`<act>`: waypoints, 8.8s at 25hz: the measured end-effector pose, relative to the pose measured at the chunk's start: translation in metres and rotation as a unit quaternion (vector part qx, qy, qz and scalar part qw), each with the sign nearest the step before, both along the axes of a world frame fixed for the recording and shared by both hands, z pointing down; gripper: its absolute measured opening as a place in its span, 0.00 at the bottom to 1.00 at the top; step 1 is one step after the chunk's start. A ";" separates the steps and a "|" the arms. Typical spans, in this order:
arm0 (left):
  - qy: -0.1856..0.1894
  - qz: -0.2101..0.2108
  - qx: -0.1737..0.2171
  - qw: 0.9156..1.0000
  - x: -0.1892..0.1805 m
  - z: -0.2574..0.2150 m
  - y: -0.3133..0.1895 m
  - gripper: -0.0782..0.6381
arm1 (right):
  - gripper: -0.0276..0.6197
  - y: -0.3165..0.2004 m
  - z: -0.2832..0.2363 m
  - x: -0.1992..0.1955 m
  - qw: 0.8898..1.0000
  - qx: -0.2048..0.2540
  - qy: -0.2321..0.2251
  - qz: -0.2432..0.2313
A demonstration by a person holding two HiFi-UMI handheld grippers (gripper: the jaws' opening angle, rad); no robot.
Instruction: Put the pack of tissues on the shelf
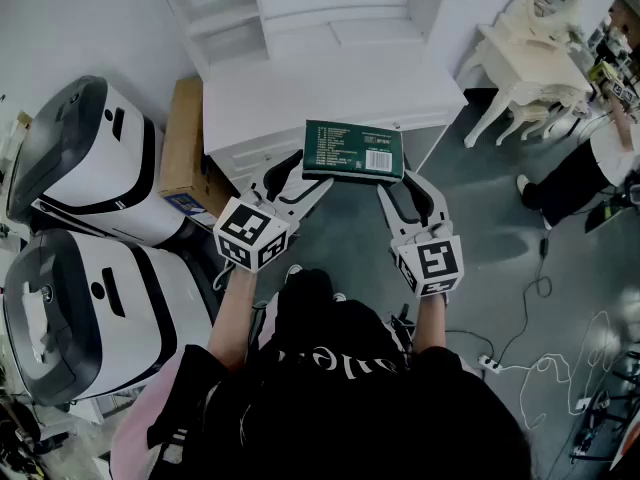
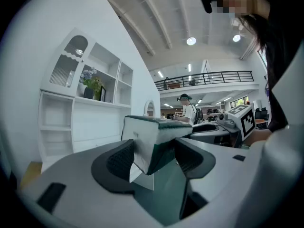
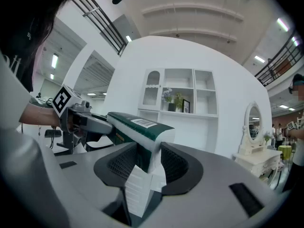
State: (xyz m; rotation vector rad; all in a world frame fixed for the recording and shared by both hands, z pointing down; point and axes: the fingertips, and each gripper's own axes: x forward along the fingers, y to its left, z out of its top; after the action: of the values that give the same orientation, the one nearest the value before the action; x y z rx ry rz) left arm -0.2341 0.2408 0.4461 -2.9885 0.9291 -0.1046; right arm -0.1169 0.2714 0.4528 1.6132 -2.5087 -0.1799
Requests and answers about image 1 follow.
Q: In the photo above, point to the person's left shoe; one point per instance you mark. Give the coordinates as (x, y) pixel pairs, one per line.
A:
(294, 272)

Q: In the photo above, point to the white desk with shelves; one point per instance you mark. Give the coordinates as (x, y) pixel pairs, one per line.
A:
(325, 93)

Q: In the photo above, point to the brown cardboard box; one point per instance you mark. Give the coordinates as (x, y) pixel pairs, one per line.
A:
(182, 138)

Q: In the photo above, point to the person's left forearm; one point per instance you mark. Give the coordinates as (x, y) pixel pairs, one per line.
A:
(232, 318)

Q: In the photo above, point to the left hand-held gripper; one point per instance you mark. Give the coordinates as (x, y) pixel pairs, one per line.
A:
(250, 238)

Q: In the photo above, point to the white power strip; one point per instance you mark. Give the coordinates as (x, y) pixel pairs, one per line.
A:
(490, 363)

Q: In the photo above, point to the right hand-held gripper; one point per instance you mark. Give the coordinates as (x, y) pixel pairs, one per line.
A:
(432, 263)

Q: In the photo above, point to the person's black trousers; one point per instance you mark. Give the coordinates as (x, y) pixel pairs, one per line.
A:
(307, 288)

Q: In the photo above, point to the white and black robot base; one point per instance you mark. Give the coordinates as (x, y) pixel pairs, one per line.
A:
(125, 318)
(95, 168)

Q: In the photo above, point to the person's shoe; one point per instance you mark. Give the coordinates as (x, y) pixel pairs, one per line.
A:
(294, 272)
(340, 297)

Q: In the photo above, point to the person's black printed top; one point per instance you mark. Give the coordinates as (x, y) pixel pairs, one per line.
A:
(340, 408)

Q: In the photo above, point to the person's right forearm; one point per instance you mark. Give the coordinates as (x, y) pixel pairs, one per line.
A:
(430, 323)

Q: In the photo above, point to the green potted plant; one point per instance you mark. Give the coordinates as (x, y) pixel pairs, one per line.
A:
(575, 33)

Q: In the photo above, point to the dark green box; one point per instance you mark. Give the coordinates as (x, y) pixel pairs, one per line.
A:
(350, 150)

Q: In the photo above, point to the cream dressing table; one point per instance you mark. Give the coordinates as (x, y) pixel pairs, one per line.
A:
(530, 63)

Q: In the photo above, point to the person's right shoe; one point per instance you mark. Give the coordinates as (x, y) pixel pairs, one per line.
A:
(340, 297)

